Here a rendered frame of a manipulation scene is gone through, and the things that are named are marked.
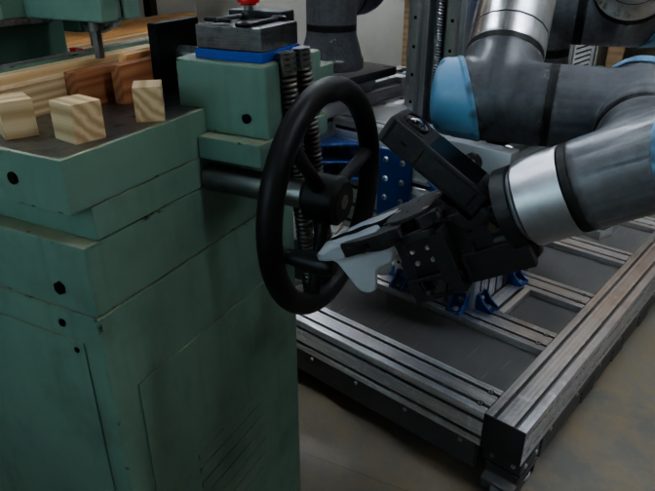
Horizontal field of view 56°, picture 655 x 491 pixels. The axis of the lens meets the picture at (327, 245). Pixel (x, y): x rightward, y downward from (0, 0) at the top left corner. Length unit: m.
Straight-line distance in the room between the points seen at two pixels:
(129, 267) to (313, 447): 0.91
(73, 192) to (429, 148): 0.36
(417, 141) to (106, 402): 0.50
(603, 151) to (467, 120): 0.14
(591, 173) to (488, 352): 1.08
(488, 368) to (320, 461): 0.45
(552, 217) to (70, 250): 0.49
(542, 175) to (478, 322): 1.12
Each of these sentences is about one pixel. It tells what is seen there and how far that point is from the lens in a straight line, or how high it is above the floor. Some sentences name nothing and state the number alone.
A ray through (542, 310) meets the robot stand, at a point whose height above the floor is 0.21.
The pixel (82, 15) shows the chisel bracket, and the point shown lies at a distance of 0.87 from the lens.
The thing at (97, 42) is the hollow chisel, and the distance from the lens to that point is 0.91.
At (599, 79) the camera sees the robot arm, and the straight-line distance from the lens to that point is 0.59.
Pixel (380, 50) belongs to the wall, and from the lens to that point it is 4.25.
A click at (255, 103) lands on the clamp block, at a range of 0.77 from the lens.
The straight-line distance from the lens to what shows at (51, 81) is 0.85.
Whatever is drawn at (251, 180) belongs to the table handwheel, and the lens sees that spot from 0.79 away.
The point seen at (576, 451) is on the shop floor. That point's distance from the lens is 1.66.
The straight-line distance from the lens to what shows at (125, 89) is 0.86.
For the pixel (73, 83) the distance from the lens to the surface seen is 0.85.
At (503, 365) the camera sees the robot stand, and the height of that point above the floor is 0.21.
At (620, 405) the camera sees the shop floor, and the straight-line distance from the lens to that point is 1.83.
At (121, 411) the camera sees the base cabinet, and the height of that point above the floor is 0.57.
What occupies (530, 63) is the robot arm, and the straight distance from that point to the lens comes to 0.61.
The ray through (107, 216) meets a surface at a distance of 0.72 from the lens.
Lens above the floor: 1.10
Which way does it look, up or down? 27 degrees down
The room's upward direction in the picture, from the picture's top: straight up
